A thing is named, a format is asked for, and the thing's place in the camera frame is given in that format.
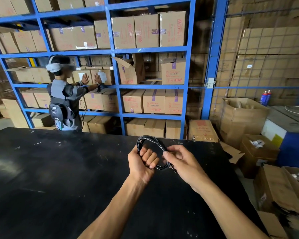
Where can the person's right hand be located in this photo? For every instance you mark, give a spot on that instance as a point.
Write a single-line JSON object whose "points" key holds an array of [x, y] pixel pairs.
{"points": [[186, 166]]}

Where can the person's left hand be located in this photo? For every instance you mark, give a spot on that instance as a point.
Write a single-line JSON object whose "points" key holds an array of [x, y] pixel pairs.
{"points": [[139, 166]]}

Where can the person's right thumb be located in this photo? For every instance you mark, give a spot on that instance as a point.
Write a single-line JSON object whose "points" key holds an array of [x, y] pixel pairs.
{"points": [[171, 156]]}

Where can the person's left fingers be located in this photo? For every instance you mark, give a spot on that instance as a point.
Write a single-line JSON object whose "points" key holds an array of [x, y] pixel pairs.
{"points": [[149, 156]]}

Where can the person's left forearm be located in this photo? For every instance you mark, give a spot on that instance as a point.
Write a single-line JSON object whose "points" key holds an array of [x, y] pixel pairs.
{"points": [[117, 211]]}

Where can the person's right forearm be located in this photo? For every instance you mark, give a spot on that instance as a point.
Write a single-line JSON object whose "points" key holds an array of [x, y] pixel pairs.
{"points": [[229, 214]]}

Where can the red printed leaning cardboard box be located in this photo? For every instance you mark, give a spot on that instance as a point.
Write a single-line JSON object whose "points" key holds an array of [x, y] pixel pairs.
{"points": [[201, 130]]}

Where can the flat cardboard flap piece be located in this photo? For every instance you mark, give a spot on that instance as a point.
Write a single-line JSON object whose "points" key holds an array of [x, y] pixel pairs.
{"points": [[233, 153]]}

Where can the tall open cardboard box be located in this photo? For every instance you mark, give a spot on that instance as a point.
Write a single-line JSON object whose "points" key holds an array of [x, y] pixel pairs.
{"points": [[239, 121]]}

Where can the small open cardboard box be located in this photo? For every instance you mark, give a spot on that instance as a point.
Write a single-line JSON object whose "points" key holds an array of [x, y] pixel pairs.
{"points": [[256, 159]]}

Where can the white tape roll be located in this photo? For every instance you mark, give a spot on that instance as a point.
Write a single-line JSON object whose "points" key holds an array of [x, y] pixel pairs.
{"points": [[257, 143]]}

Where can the white paper label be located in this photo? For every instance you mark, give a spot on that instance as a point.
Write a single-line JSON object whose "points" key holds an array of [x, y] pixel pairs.
{"points": [[102, 76]]}

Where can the black backpack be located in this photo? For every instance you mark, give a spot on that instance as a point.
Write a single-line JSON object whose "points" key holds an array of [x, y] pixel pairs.
{"points": [[61, 109]]}

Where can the white panel with yellow label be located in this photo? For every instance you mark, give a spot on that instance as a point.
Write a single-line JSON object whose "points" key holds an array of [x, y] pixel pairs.
{"points": [[271, 130]]}

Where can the blue metal shelving rack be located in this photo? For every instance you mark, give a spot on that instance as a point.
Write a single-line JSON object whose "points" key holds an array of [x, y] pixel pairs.
{"points": [[152, 50]]}

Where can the blue spray bottle red cap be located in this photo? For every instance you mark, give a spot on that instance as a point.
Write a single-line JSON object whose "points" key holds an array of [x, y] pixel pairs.
{"points": [[268, 97], [263, 98]]}

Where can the wide torn cardboard box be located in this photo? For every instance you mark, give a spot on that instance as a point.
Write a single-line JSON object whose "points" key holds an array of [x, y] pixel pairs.
{"points": [[276, 189]]}

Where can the plain cardboard sheet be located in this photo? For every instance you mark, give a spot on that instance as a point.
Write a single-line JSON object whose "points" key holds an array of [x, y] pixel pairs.
{"points": [[271, 224]]}

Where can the blue plastic bin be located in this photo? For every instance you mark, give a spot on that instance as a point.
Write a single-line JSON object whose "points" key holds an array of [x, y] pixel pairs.
{"points": [[295, 151]]}

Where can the rows of brown cardboard boxes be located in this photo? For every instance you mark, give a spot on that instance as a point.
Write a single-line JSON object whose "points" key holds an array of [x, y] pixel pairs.
{"points": [[147, 31]]}

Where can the grey white headset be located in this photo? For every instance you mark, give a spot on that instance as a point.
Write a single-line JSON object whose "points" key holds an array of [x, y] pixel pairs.
{"points": [[55, 67]]}

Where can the stack of large cardboard cartons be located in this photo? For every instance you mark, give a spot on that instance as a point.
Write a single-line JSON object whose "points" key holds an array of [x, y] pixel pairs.
{"points": [[264, 54]]}

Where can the white switch box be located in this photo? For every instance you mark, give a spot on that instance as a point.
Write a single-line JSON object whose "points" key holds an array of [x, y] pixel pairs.
{"points": [[210, 82]]}

